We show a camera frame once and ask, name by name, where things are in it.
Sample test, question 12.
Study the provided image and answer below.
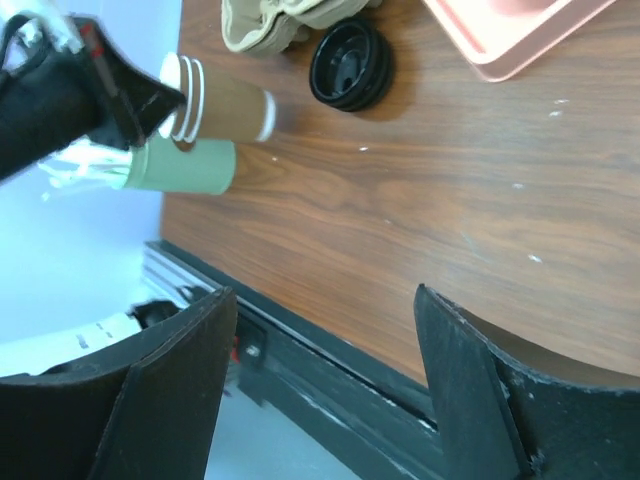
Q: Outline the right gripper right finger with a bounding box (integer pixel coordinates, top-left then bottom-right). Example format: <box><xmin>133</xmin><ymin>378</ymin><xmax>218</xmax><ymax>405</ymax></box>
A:
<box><xmin>414</xmin><ymin>285</ymin><xmax>639</xmax><ymax>479</ymax></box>

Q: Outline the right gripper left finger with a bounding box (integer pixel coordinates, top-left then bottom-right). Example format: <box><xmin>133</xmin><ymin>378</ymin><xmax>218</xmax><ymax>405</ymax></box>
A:
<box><xmin>1</xmin><ymin>287</ymin><xmax>237</xmax><ymax>479</ymax></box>

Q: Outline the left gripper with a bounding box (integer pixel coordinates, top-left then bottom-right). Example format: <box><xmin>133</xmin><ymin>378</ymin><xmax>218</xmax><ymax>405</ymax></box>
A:
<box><xmin>1</xmin><ymin>14</ymin><xmax>186</xmax><ymax>180</ymax></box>

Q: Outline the brown paper cup stack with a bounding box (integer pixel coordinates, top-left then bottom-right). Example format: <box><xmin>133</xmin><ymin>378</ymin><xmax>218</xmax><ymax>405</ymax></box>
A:
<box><xmin>158</xmin><ymin>52</ymin><xmax>277</xmax><ymax>143</ymax></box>

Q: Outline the green cup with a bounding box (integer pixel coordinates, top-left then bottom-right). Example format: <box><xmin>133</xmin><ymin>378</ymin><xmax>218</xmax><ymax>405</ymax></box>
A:
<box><xmin>123</xmin><ymin>135</ymin><xmax>236</xmax><ymax>195</ymax></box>

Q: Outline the cardboard cup carrier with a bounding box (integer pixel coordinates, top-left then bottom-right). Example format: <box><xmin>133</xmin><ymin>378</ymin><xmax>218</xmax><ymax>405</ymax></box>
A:
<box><xmin>221</xmin><ymin>0</ymin><xmax>381</xmax><ymax>57</ymax></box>

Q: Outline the black lid stack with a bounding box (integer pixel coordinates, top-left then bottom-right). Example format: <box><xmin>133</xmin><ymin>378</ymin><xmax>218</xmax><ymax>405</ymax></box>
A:
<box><xmin>309</xmin><ymin>16</ymin><xmax>395</xmax><ymax>113</ymax></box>

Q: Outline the pink tray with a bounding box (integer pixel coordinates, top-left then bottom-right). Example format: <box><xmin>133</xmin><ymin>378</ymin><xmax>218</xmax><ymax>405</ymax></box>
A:
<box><xmin>424</xmin><ymin>0</ymin><xmax>614</xmax><ymax>83</ymax></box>

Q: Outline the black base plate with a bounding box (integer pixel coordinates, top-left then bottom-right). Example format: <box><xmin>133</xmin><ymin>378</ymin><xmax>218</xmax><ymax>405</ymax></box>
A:
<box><xmin>143</xmin><ymin>241</ymin><xmax>446</xmax><ymax>479</ymax></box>

